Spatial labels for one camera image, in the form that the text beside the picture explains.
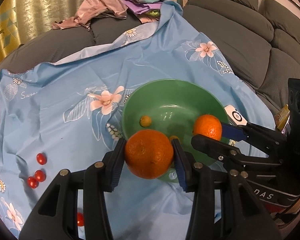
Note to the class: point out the blue floral cloth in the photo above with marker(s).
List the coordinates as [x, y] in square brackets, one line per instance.
[71, 110]

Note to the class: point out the grey sofa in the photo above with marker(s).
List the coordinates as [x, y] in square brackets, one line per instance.
[259, 38]

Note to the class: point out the red cherry tomato hidden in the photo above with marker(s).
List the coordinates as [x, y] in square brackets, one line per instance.
[32, 182]

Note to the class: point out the white remote device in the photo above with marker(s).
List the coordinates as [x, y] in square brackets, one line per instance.
[235, 117]

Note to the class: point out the red cherry tomato front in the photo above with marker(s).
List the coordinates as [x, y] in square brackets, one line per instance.
[80, 219]

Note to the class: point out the tan longan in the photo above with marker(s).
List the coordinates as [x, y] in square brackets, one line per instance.
[174, 137]
[145, 121]

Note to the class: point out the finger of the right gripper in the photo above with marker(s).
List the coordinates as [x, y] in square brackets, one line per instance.
[231, 156]
[267, 140]

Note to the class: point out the yellow snack box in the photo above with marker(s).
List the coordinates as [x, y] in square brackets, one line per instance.
[282, 117]

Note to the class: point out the pink clothes pile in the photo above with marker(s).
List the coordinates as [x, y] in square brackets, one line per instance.
[90, 9]

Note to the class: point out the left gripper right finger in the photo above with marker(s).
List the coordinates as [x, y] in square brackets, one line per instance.
[224, 205]

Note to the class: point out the red cherry tomato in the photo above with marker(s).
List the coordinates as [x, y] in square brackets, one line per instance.
[40, 176]
[41, 158]
[80, 219]

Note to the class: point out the green plastic bowl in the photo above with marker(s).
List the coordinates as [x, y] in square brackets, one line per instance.
[173, 106]

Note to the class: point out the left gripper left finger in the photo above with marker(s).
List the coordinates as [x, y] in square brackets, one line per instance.
[55, 214]

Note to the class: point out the orange tangerine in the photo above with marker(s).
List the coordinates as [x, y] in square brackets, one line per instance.
[209, 126]
[148, 154]

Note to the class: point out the purple folded clothes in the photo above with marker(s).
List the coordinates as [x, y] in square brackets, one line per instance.
[148, 10]

